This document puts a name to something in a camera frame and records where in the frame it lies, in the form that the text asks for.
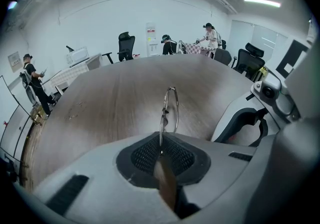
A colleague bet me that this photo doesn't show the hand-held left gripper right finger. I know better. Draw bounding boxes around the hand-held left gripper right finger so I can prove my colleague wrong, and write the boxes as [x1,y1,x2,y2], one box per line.
[161,132,258,219]

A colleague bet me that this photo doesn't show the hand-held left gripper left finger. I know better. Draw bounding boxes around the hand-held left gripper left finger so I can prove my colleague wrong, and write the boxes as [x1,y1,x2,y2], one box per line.
[32,131,181,224]

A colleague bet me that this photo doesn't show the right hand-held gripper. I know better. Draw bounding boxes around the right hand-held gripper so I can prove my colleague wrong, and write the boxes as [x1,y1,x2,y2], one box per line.
[184,39,320,224]

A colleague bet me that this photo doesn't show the thin metal frame glasses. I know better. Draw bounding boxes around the thin metal frame glasses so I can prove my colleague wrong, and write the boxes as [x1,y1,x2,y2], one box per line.
[152,86,181,214]

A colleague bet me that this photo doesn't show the black mesh office chair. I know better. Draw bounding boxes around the black mesh office chair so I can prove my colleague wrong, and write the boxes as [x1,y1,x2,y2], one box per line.
[116,31,137,62]
[231,42,266,79]

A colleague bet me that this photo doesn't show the grey office chair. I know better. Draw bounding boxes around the grey office chair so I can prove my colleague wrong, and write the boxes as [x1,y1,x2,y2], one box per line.
[214,48,232,66]

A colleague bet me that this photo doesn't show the white partition board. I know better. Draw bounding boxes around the white partition board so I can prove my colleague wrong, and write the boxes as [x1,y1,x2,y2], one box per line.
[0,75,35,163]

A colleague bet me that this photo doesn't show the checkered tablecloth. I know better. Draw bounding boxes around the checkered tablecloth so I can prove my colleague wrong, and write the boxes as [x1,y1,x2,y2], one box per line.
[178,41,210,57]
[49,62,90,89]

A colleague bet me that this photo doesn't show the black chair armrest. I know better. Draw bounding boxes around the black chair armrest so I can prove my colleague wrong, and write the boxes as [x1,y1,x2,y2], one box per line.
[101,52,115,65]

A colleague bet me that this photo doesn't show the white box appliance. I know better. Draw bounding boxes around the white box appliance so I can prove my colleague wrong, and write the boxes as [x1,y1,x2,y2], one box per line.
[65,46,91,65]

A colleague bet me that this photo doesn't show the ceiling tube light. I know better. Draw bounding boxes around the ceiling tube light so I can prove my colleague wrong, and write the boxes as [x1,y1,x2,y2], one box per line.
[242,0,282,8]

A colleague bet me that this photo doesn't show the white water dispenser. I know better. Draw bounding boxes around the white water dispenser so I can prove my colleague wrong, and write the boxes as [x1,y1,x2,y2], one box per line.
[145,21,159,57]

